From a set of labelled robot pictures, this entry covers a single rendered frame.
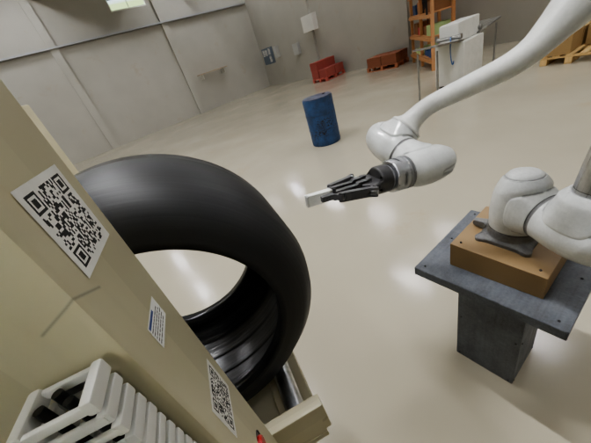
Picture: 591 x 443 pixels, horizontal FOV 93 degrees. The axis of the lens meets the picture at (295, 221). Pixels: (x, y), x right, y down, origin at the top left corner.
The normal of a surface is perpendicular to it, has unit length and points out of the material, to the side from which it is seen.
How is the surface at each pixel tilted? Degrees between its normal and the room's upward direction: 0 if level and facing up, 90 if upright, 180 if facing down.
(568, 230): 79
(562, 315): 0
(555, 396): 0
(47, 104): 90
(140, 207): 46
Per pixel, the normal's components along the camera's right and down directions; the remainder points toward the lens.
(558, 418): -0.28, -0.81
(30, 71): 0.60, 0.27
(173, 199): 0.37, -0.40
